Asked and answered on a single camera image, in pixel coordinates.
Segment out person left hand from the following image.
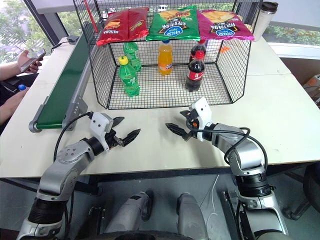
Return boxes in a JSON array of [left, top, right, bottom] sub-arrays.
[[16, 49, 44, 75]]

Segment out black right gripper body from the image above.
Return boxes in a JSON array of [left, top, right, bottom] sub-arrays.
[[183, 108, 201, 142]]

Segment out black wire rack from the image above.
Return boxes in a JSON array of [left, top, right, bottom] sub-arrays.
[[73, 0, 264, 111]]

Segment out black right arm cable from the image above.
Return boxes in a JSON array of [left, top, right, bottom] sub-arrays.
[[187, 123, 269, 176]]

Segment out black smartphone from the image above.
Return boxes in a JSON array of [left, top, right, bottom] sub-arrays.
[[19, 48, 47, 74]]

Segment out black adapter cable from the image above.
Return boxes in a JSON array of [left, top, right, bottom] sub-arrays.
[[50, 40, 70, 54]]

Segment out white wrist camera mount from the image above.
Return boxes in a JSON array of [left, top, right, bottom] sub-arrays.
[[89, 112, 115, 152], [190, 96, 214, 142]]

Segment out black power adapter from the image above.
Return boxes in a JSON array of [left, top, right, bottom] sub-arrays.
[[66, 34, 81, 46]]

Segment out grey robot leg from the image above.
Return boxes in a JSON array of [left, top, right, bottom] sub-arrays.
[[176, 192, 210, 240], [103, 190, 155, 237]]

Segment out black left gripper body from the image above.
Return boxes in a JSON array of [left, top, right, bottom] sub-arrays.
[[105, 129, 125, 150]]

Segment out cola bottle red cap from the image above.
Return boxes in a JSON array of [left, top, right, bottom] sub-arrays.
[[188, 39, 208, 63], [185, 50, 207, 93]]

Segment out red chips bag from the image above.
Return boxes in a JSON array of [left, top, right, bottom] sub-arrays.
[[96, 11, 130, 47], [126, 6, 150, 41]]

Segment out orange soda bottle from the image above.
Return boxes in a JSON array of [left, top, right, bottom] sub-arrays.
[[157, 39, 174, 77]]

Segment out green chips bag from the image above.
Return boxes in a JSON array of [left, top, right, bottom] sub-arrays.
[[145, 4, 201, 42]]

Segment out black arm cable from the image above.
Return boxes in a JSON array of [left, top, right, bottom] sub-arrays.
[[187, 123, 269, 176], [53, 112, 94, 163]]

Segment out pink chips bag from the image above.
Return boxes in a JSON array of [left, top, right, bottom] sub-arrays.
[[196, 9, 256, 42]]

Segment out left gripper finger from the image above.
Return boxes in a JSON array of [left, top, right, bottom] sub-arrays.
[[111, 116, 125, 131], [121, 128, 142, 147]]

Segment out green conveyor belt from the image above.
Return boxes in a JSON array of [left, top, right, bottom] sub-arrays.
[[28, 21, 95, 133]]

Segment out cardboard box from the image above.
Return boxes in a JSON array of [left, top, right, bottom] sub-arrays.
[[301, 74, 320, 109]]

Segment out person right hand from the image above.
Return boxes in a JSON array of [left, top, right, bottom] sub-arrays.
[[11, 88, 29, 106]]

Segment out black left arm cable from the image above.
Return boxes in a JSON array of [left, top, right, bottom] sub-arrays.
[[53, 112, 94, 163]]

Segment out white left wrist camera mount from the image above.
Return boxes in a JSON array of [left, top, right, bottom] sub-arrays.
[[89, 112, 115, 152]]

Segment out white tumbler dark lid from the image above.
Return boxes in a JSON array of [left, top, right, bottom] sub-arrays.
[[252, 1, 279, 42]]

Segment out thin white cable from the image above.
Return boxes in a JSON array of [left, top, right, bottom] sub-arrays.
[[199, 174, 221, 221]]

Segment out green soda bottle yellow cap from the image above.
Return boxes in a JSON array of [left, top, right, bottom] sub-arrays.
[[117, 56, 141, 97]]

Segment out red rod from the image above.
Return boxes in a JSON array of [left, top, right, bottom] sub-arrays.
[[83, 0, 100, 34]]

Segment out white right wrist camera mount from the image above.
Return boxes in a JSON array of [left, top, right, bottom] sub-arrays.
[[190, 96, 214, 142]]

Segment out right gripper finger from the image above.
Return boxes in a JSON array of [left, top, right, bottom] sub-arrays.
[[179, 109, 195, 119], [165, 122, 188, 139]]

